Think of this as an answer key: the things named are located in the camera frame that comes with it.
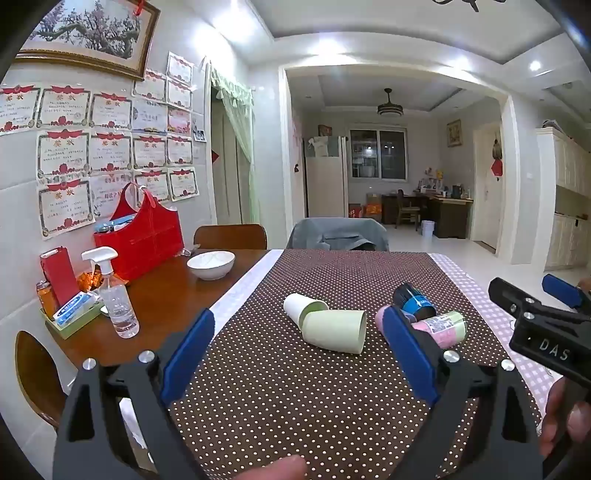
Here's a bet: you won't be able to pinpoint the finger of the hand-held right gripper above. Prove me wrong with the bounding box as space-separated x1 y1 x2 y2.
542 274 591 315
488 276 544 320

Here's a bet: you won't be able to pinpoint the brown dotted tablecloth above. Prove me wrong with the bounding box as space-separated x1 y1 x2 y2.
168 248 544 480

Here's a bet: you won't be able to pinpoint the dark wooden desk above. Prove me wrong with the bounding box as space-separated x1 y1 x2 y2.
382 191 474 240

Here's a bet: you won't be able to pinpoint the light green curtain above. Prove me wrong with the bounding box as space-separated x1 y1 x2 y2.
209 64 256 227

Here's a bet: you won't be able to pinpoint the white refrigerator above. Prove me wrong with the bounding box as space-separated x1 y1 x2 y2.
302 136 348 218

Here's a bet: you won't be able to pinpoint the white wall cabinet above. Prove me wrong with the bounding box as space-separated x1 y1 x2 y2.
535 126 591 271

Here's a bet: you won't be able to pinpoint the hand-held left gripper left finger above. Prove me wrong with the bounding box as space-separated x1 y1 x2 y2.
52 308 218 480

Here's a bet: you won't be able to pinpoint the pink checkered tablecloth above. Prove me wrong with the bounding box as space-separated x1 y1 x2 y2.
427 252 570 418

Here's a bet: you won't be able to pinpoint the large light green cup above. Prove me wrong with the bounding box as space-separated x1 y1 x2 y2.
300 309 368 356

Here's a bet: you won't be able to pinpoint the grey jacket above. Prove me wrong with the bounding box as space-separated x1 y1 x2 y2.
286 217 390 253

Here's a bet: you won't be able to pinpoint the red box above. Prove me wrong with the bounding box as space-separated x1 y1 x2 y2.
40 246 81 308

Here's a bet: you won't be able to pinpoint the green tray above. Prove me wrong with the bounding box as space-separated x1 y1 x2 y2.
39 295 105 341

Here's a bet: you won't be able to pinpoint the window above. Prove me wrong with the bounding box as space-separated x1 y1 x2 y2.
349 128 408 180

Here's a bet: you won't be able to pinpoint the person's left hand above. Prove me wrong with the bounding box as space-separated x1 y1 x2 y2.
257 455 308 480

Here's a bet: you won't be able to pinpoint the wooden chair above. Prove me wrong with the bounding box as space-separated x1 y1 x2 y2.
193 224 269 251
15 329 68 429

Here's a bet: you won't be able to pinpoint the clear spray bottle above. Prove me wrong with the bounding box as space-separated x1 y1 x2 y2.
82 246 140 339

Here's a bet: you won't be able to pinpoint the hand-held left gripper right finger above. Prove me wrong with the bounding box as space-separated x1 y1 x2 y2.
382 305 550 480

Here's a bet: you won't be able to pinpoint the orange can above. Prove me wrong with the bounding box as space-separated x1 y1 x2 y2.
35 280 60 319

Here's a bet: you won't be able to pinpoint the small white cup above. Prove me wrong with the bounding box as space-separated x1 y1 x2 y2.
283 292 330 331

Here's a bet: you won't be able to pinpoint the cardboard boxes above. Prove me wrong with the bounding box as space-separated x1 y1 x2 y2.
348 193 384 220

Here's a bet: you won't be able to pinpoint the group of wall certificates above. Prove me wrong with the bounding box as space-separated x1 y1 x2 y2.
0 51 206 241

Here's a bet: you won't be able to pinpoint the framed blossom picture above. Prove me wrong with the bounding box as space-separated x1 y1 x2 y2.
14 0 162 82

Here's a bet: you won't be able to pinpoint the blue and white box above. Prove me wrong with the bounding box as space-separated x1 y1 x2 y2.
52 292 97 323

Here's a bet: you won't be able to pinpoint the person's right hand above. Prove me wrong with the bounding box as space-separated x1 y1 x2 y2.
539 376 591 459

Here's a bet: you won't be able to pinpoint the white door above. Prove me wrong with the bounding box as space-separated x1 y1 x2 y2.
473 122 504 253

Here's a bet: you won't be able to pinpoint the red handled bag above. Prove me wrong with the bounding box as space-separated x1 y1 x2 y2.
93 182 184 282

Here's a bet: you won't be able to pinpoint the black and blue cup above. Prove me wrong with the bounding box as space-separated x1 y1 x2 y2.
392 283 437 320

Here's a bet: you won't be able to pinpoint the ceiling fan lamp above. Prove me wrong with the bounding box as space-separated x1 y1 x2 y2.
376 88 404 117

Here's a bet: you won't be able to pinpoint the white bowl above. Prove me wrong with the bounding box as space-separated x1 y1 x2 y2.
187 250 236 281

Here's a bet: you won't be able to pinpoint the dark desk chair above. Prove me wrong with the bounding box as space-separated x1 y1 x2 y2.
394 189 421 230

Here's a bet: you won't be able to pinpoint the plain pink cup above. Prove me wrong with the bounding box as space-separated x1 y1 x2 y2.
374 306 417 339

